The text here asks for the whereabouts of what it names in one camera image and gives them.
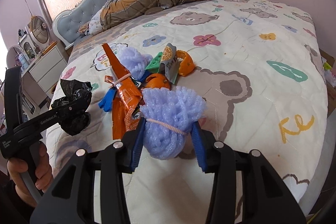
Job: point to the orange snack wrapper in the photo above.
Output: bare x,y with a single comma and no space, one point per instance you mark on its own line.
126,92

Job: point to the orange peel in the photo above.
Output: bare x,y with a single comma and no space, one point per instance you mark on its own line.
157,81
186,64

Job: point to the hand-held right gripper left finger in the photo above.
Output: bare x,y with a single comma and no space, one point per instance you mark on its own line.
137,142

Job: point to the round vanity mirror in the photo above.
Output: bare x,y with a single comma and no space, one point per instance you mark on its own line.
11,56

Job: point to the purple foam fruit net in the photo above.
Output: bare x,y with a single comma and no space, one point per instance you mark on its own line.
170,108
134,60

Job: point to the black plastic bag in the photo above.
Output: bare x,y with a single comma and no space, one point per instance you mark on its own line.
76,90

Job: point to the row of cosmetic bottles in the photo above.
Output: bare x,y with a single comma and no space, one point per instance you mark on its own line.
25,58

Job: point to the electric fan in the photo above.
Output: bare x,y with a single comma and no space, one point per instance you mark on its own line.
39,29

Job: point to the blue tufted bed headboard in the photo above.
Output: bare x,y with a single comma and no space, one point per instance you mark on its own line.
78,14

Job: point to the grey patterned bed sheet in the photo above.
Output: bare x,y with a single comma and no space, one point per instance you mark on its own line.
110,35

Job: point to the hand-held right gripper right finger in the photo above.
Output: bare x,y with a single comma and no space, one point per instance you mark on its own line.
199,148

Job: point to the green packet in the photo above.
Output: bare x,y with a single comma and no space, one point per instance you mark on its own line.
155,64

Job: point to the open cardboard box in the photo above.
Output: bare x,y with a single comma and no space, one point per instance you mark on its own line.
325,56

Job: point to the person's left hand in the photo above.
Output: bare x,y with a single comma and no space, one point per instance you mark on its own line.
43,163

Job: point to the bed with cartoon quilt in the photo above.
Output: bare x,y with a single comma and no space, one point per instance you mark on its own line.
249,56

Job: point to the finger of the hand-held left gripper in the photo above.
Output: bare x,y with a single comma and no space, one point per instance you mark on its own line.
76,106

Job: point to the blue plastic wrapper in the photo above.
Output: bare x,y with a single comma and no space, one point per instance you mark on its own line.
107,102

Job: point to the grey snack packet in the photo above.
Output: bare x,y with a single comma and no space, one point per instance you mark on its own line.
169,61

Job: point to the floral pillow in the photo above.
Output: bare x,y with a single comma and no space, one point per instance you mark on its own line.
93,24

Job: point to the white nightstand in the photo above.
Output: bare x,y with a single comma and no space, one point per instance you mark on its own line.
47,69

